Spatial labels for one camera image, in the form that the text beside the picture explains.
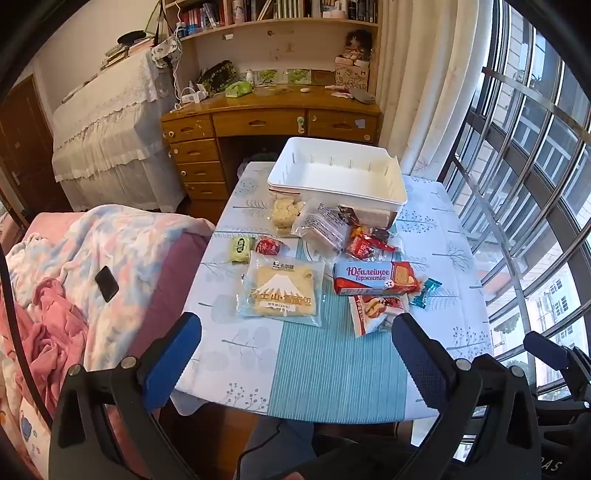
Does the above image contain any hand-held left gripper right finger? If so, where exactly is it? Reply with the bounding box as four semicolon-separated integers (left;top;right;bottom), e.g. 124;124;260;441
392;312;541;480

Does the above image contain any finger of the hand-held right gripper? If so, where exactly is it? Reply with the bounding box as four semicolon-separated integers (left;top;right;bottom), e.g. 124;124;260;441
523;330;573;374

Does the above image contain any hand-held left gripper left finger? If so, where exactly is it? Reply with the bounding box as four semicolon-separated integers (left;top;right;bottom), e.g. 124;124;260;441
48;312;203;480

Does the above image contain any blue candy wrapper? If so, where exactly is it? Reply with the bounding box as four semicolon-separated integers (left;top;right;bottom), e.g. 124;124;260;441
410;278;443;309

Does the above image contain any red white cookie packet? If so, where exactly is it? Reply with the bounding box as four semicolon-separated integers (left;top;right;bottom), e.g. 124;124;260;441
348;294;411;337

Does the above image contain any red biscuit packet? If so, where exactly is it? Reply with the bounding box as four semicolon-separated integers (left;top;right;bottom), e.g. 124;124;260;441
332;261;422;296

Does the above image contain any red candy packet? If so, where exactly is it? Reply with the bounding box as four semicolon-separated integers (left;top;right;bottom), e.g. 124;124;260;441
344;231;398;261

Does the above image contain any mountain print bread packet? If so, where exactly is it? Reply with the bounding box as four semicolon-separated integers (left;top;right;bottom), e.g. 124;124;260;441
236;251;326;328

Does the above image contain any small green snack packet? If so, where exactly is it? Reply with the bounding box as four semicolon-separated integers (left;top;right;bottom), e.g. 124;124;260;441
229;234;256;264

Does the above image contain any clear packet with dark print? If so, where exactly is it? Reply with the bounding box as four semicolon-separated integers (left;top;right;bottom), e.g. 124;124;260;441
292;198;354;254

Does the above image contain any clear bag of pale cookies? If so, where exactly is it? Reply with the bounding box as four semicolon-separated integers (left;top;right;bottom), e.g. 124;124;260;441
270;196;308;238

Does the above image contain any white plastic basket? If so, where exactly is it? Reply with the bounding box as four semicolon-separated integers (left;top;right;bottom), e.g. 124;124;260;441
267;137;408;229

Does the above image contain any mauve bed sheet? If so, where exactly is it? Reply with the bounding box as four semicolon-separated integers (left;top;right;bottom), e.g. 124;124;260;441
85;231;213;480

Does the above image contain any black phone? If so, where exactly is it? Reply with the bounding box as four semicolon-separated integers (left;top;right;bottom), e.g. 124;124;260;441
95;266;120;303

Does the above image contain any pink blanket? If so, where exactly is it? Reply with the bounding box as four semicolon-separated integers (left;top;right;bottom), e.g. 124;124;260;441
14;277;88;384

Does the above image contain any floral pastel blanket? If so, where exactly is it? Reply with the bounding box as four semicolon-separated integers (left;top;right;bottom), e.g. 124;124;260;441
0;203;215;480

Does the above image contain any window with metal guard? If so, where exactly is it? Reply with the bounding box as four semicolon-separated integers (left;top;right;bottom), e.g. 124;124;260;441
438;0;591;402

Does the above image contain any white lace cover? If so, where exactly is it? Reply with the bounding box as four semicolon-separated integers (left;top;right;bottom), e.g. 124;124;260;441
51;48;188;213

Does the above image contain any wooden desk with drawers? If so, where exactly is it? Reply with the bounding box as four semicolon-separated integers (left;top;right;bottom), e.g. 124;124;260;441
161;85;384;213

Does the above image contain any brown wooden door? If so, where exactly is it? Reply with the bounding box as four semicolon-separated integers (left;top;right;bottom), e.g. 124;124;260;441
0;74;70;217

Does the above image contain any green tissue pack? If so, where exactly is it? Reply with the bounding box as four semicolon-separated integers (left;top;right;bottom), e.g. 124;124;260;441
225;79;256;99

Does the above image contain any cream curtain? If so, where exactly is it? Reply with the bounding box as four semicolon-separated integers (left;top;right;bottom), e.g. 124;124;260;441
376;0;497;176

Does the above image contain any printed cardboard box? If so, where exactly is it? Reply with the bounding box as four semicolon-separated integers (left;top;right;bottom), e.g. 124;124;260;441
335;58;372;90

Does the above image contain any dark floral pouch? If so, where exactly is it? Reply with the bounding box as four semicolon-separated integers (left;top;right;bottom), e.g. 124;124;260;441
196;61;238;95

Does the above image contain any patterned cloth bag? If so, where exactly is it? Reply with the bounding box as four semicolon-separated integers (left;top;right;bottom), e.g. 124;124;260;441
148;37;183;68

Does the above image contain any stack of books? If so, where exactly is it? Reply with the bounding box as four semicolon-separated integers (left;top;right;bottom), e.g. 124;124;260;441
100;39;155;70

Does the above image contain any dark haired doll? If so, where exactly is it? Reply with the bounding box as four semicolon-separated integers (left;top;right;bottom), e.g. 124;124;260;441
344;28;374;61

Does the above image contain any wooden bookshelf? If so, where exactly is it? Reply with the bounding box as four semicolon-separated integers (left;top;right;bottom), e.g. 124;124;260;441
161;0;384;43

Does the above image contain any row of dark bottles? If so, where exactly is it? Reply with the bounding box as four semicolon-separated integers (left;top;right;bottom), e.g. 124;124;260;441
348;0;378;23

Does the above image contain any row of books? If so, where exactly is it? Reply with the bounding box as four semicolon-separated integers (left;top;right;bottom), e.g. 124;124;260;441
178;0;347;26

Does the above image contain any black cable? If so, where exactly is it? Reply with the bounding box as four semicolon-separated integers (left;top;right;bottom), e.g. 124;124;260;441
0;249;54;428

